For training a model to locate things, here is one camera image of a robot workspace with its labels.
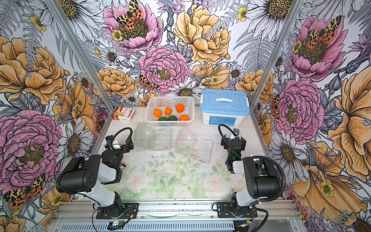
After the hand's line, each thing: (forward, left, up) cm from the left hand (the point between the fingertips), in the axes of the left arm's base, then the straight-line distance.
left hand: (124, 139), depth 91 cm
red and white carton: (+27, +10, -5) cm, 30 cm away
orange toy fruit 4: (+20, -37, -3) cm, 42 cm away
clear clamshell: (+3, -37, -9) cm, 38 cm away
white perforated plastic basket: (+38, -18, -4) cm, 42 cm away
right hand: (+1, -67, -2) cm, 68 cm away
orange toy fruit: (+27, -16, -4) cm, 31 cm away
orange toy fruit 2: (+28, -24, -4) cm, 37 cm away
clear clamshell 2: (-2, -49, -11) cm, 50 cm away
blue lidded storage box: (+19, -63, +9) cm, 67 cm away
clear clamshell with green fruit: (+7, -11, -9) cm, 16 cm away
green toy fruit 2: (+21, -28, -4) cm, 35 cm away
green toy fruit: (+21, -21, -5) cm, 30 cm away
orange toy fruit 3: (+32, -33, -4) cm, 46 cm away
